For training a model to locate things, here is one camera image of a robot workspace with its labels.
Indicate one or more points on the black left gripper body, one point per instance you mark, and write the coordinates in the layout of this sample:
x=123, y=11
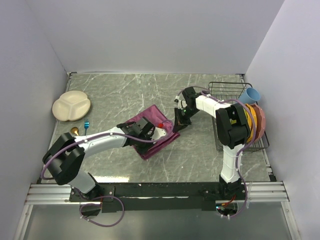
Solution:
x=142, y=148

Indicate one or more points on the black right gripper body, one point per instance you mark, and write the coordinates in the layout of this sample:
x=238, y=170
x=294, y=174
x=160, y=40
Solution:
x=187, y=113

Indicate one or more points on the purple cloth napkin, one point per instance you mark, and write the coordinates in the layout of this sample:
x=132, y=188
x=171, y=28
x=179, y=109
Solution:
x=155, y=116

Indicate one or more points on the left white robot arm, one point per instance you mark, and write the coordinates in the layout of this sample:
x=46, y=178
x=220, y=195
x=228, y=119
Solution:
x=64, y=159

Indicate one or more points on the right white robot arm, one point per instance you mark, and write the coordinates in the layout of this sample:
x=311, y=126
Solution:
x=232, y=129

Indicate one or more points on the green scalloped plate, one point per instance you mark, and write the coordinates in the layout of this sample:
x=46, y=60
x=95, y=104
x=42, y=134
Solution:
x=233, y=121

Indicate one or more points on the blue metal fork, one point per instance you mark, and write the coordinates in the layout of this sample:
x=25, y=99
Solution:
x=86, y=125

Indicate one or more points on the light blue plastic cup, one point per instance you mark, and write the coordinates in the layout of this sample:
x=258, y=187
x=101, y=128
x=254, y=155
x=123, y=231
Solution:
x=249, y=96

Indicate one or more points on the orange scalloped plate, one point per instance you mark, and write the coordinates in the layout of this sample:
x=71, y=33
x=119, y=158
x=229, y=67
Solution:
x=251, y=121

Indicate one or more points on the gold metal spoon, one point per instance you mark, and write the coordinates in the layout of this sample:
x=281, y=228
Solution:
x=75, y=131

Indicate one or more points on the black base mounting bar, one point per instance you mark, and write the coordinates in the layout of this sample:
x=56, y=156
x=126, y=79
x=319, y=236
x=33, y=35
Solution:
x=111, y=205

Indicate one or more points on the cream divided ceramic plate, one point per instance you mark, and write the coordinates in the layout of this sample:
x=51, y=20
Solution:
x=71, y=106

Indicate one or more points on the pink scalloped plate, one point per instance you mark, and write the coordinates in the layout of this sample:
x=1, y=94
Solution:
x=261, y=121

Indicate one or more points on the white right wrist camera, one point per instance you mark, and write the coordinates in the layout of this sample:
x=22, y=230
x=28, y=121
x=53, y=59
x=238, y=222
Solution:
x=181, y=103

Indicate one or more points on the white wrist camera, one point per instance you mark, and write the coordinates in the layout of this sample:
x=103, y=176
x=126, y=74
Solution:
x=159, y=132
x=181, y=103

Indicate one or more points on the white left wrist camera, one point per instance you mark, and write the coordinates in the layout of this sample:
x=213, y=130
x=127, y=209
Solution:
x=159, y=132

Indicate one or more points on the aluminium frame rail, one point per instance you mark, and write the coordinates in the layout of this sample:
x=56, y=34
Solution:
x=53, y=194

